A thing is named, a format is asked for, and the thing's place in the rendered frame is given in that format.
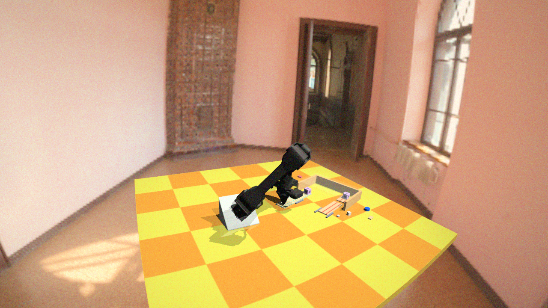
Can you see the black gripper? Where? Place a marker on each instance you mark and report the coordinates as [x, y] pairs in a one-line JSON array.
[[284, 190]]

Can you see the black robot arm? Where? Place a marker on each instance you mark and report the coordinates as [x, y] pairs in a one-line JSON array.
[[248, 200]]

